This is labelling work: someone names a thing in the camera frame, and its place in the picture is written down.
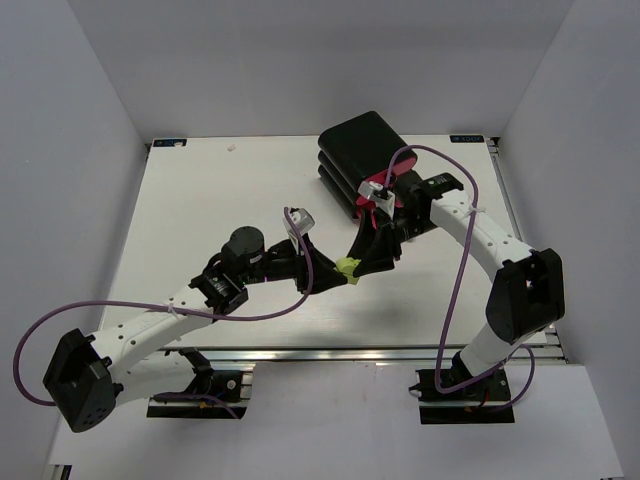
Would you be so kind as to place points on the black drawer cabinet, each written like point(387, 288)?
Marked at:
point(341, 146)

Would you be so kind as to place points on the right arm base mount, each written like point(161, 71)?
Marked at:
point(483, 402)

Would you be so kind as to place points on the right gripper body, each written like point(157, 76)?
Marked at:
point(388, 230)

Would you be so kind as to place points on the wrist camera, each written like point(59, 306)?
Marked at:
point(367, 188)
point(297, 222)

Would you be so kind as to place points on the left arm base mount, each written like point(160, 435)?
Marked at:
point(212, 393)

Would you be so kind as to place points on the pink drawer with black knob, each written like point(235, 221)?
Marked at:
point(374, 168)

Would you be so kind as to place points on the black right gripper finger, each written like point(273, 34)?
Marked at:
point(389, 251)
point(367, 243)

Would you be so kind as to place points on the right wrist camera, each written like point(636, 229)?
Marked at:
point(367, 188)

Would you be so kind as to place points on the pale yellow lego brick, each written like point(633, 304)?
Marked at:
point(346, 266)

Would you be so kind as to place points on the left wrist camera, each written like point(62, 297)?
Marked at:
point(297, 222)

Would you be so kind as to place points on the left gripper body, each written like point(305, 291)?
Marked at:
point(306, 265)

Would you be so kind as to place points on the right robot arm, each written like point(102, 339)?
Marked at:
point(527, 292)

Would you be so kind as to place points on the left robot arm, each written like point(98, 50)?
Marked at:
point(90, 375)

